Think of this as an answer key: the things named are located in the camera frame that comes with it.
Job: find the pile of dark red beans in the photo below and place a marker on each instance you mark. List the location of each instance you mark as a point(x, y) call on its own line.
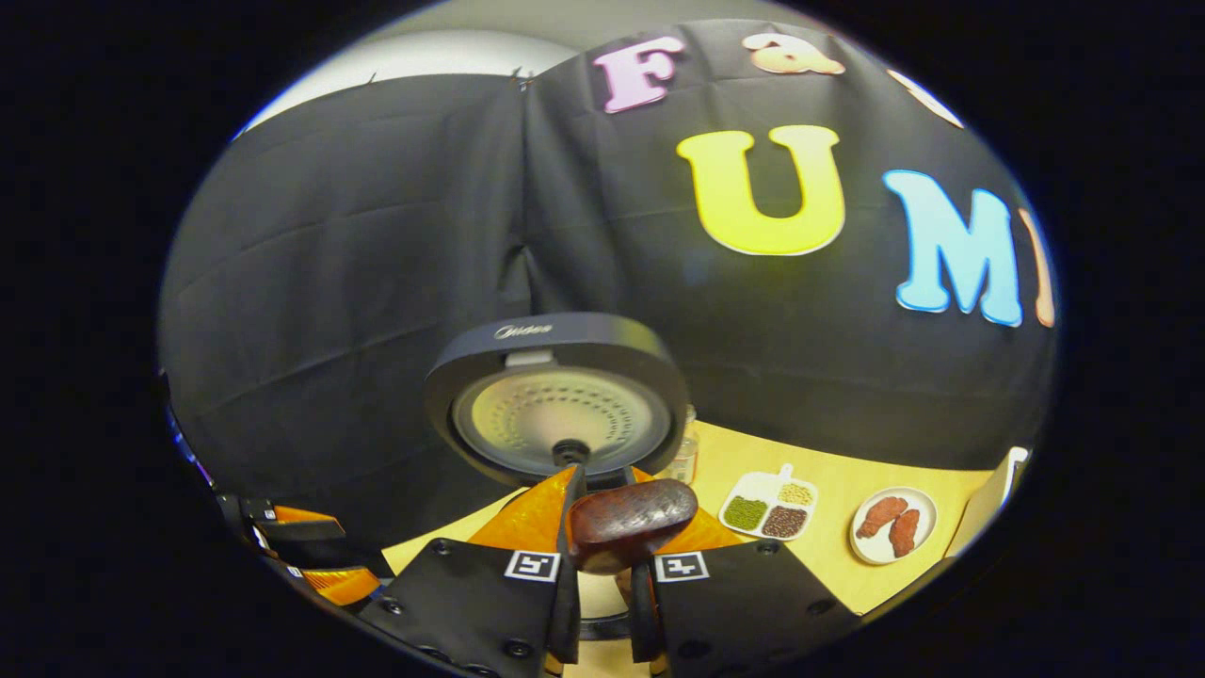
point(784, 523)

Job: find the round white plate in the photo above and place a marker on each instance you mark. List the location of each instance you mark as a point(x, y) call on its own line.
point(871, 551)

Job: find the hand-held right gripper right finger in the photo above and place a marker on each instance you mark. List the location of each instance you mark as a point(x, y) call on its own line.
point(744, 603)

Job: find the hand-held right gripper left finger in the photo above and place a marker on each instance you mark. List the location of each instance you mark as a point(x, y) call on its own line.
point(471, 603)

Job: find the dark wooden spoon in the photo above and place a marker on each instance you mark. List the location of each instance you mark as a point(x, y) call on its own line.
point(631, 523)

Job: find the dark grey rice cooker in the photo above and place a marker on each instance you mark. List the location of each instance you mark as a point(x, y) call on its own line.
point(555, 339)

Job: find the black backdrop cloth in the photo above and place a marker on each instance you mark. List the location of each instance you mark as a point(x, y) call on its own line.
point(329, 282)

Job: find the red meat piece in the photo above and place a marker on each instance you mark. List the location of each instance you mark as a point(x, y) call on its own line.
point(880, 516)
point(905, 532)

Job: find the pile of yellow beans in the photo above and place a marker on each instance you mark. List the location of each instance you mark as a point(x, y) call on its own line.
point(795, 494)

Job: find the pile of green beans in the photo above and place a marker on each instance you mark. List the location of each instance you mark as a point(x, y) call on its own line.
point(745, 513)

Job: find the white toaster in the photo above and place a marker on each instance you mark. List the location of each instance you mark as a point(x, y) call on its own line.
point(984, 504)

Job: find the white divided dish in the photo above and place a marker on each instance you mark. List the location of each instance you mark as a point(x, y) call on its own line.
point(753, 488)

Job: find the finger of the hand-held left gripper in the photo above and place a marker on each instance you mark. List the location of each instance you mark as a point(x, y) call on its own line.
point(301, 525)
point(344, 584)

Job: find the small clear glass bottle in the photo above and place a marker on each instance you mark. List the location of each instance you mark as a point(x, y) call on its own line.
point(685, 457)

